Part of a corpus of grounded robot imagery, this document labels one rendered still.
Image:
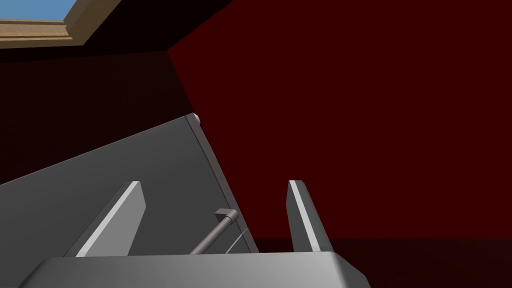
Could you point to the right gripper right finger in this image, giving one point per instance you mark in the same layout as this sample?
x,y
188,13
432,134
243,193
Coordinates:
x,y
306,220

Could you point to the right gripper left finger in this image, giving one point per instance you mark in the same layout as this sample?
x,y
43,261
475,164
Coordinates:
x,y
116,224

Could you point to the grey appliance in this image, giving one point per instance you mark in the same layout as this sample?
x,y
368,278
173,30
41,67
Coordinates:
x,y
100,180

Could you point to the wooden framed window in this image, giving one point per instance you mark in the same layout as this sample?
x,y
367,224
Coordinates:
x,y
44,22

